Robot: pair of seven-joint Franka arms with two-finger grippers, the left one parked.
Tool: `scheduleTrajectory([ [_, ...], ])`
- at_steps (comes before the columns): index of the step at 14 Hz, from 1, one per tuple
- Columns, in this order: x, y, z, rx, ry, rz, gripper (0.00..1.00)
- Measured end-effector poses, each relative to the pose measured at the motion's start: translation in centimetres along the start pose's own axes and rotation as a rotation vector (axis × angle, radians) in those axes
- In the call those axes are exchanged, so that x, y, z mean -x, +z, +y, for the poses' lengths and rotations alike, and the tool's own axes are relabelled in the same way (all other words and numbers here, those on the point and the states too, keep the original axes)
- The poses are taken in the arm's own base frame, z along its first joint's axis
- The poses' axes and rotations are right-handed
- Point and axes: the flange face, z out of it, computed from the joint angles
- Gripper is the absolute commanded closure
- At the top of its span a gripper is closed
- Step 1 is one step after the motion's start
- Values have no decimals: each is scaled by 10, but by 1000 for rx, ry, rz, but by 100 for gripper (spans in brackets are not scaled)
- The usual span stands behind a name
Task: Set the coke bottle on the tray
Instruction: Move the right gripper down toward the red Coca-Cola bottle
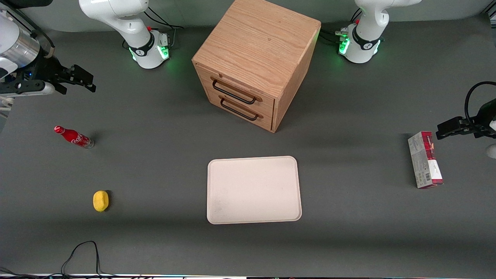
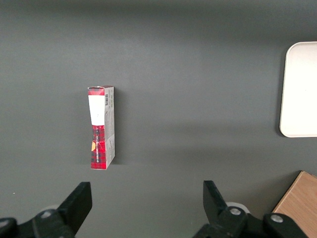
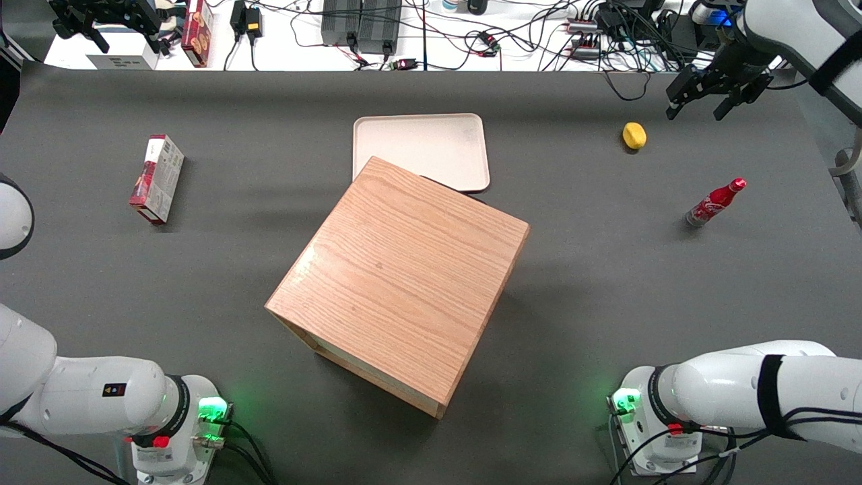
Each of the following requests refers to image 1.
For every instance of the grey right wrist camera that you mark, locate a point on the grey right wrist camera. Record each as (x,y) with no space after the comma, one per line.
(44,89)

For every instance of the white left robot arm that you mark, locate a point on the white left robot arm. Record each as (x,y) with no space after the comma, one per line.
(364,46)

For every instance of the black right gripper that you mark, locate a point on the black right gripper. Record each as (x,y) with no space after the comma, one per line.
(45,69)

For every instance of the white rectangular tray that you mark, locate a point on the white rectangular tray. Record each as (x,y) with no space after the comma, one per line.
(254,190)

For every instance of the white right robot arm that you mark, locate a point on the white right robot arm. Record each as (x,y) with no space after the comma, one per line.
(131,27)

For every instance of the red coke bottle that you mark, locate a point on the red coke bottle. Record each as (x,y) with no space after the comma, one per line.
(73,136)

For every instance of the wooden drawer cabinet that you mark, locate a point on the wooden drawer cabinet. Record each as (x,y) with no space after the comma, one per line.
(255,42)

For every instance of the red and grey carton box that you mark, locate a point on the red and grey carton box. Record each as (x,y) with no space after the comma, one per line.
(423,161)

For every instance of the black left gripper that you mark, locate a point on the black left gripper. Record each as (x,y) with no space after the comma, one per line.
(481,124)

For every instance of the yellow lemon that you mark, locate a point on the yellow lemon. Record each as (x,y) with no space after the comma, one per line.
(100,201)

